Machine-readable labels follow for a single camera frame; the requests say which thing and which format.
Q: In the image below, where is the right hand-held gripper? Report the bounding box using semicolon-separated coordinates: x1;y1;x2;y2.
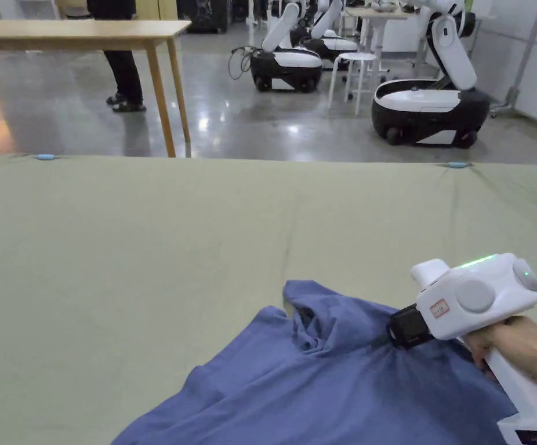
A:
387;253;537;445

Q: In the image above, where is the blue shirt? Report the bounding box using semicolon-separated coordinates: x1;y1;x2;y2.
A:
110;279;519;445

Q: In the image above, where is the person's right hand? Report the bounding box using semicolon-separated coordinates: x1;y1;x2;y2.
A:
462;316;537;405

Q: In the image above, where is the white and black wheeled robot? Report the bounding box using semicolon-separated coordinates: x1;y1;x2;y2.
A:
371;0;491;149
299;0;360;70
249;2;323;93

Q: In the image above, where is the white round stool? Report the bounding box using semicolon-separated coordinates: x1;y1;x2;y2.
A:
328;52;383;116

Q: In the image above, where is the white desk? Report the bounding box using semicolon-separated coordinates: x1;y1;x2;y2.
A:
342;3;429;77

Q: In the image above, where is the bed with pale green sheet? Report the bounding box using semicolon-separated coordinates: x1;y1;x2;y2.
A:
0;155;537;445

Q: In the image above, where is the wooden table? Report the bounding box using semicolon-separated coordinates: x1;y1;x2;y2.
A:
0;20;193;158

